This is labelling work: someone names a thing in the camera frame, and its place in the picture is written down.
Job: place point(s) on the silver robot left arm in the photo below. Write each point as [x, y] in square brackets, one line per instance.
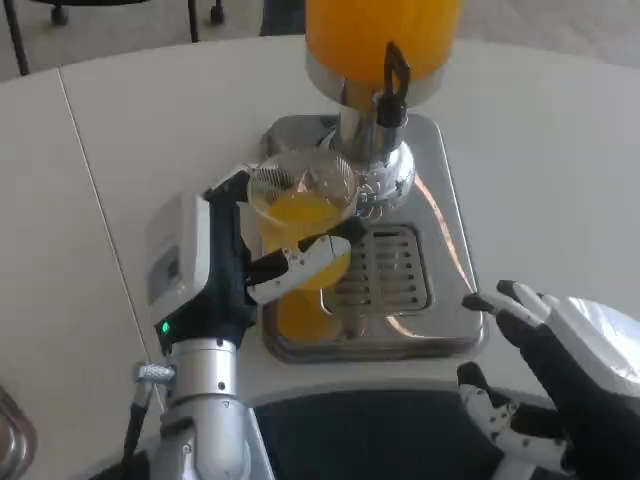
[210, 400]

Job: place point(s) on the orange juice drink dispenser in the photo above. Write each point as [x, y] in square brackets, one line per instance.
[360, 35]

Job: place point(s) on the steel drip grid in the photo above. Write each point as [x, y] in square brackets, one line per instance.
[390, 270]

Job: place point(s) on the steel drip tray base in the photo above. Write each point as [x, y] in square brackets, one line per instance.
[450, 225]

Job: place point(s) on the black dispenser tap lever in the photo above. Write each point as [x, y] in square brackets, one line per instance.
[392, 107]

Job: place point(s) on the dark robot torso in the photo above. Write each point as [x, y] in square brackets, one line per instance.
[375, 440]

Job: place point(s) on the clear ribbed glass cup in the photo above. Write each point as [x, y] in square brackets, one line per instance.
[300, 215]

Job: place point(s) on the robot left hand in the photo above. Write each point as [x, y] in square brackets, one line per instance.
[225, 280]

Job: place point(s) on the person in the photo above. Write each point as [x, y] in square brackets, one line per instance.
[282, 15]

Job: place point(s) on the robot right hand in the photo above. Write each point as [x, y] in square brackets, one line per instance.
[575, 370]

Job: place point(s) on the steel tray with rim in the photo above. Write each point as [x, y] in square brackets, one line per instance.
[17, 435]

